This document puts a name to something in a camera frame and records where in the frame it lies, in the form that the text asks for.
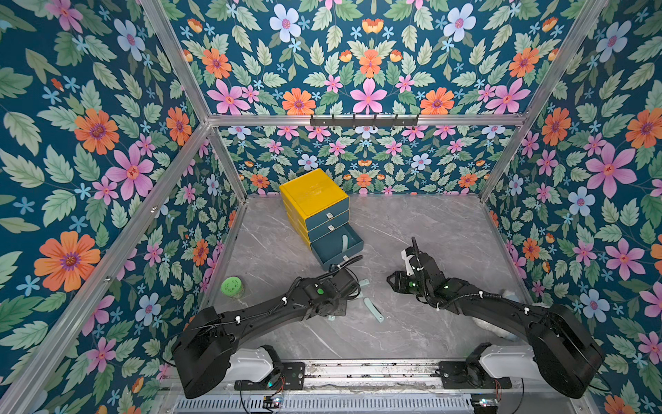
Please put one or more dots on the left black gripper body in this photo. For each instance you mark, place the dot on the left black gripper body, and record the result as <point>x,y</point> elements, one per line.
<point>337,307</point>

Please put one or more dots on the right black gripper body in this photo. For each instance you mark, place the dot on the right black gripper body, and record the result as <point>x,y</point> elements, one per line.
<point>409,282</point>

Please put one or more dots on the teal bottom drawer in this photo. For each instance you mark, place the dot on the teal bottom drawer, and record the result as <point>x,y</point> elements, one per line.
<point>328,249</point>

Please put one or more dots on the teal top drawer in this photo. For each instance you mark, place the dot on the teal top drawer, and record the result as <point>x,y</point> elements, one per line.
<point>326,214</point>

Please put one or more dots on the yellow drawer cabinet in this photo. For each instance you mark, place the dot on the yellow drawer cabinet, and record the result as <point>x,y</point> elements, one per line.
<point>307,195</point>

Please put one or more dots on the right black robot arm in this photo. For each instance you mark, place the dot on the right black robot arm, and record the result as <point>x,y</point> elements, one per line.
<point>557,348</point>

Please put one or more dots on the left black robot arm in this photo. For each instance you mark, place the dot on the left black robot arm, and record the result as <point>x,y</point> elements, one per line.
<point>203,350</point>

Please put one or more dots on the mint knife diagonal center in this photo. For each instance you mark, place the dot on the mint knife diagonal center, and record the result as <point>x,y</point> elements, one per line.
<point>373,310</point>

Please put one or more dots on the white plush toy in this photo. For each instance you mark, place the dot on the white plush toy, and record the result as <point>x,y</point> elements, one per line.
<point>503,333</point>

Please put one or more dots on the green lid small jar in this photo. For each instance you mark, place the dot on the green lid small jar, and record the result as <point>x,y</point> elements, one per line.
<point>233,287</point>

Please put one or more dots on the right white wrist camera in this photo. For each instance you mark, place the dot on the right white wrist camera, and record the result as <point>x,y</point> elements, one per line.
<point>408,256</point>

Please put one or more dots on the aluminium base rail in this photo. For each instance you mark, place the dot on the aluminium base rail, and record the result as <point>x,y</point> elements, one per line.
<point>426,374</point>

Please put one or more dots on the black hook rail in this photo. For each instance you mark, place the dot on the black hook rail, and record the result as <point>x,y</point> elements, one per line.
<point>379,121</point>

